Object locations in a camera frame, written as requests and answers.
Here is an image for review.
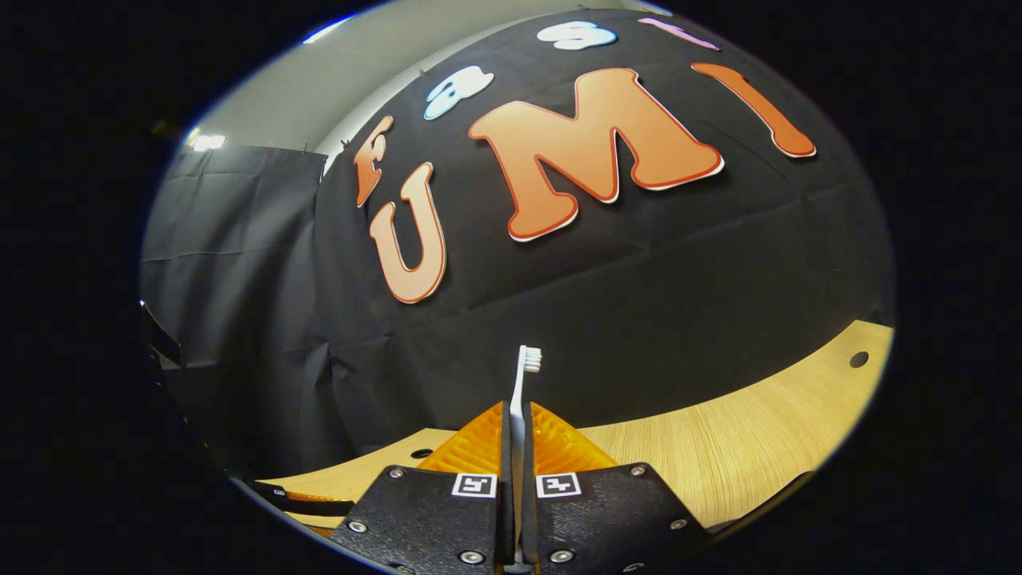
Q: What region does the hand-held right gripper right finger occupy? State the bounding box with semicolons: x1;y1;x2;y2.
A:
521;402;711;575

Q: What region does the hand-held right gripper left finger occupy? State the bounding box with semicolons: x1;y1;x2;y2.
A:
329;401;516;575

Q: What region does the white toothbrush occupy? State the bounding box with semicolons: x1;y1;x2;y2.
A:
509;345;544;572

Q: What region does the black side curtain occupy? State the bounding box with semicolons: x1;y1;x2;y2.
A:
141;144;352;480

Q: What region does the black backdrop cloth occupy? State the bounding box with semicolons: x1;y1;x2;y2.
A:
311;8;897;464

